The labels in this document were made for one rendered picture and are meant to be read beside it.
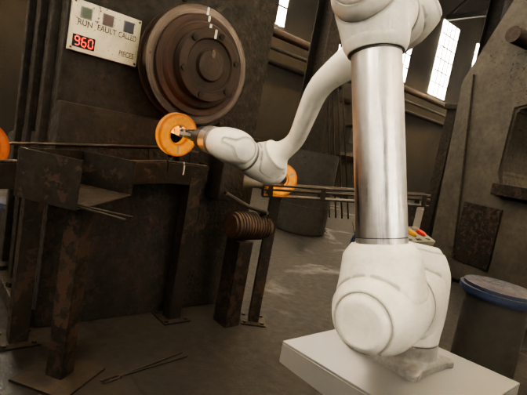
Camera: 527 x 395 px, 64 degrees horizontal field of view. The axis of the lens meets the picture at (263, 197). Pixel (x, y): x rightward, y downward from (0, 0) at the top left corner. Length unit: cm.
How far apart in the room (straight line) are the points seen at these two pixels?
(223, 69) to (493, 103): 266
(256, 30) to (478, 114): 237
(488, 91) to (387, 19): 320
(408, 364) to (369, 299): 30
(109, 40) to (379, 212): 131
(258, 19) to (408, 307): 171
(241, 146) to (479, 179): 293
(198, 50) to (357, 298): 124
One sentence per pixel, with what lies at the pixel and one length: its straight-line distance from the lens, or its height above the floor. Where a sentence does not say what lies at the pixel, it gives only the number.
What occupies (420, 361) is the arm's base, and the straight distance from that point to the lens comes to 104.
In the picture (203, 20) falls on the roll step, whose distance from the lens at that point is 182.
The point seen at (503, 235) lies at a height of 50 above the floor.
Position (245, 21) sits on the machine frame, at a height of 141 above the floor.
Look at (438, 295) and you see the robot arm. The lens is 97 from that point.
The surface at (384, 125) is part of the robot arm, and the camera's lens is 83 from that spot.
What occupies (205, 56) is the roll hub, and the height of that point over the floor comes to 114.
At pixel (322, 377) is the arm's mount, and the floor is 38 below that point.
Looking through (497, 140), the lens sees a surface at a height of 122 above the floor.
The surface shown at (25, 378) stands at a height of 1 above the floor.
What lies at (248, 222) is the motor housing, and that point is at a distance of 186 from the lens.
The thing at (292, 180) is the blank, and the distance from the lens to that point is 195.
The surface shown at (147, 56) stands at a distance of 172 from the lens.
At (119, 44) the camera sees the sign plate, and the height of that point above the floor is 113.
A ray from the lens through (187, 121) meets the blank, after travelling 154.
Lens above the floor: 84
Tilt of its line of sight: 7 degrees down
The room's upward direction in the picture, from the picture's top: 10 degrees clockwise
